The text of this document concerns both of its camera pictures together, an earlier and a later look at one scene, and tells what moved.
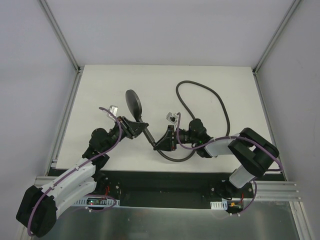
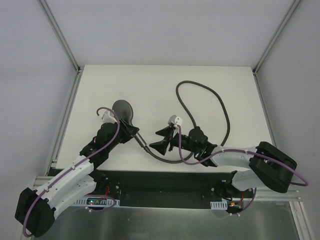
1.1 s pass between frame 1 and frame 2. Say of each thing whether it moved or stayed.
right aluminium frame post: stayed
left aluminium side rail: stayed
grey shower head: moved
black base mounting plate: stayed
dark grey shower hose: moved
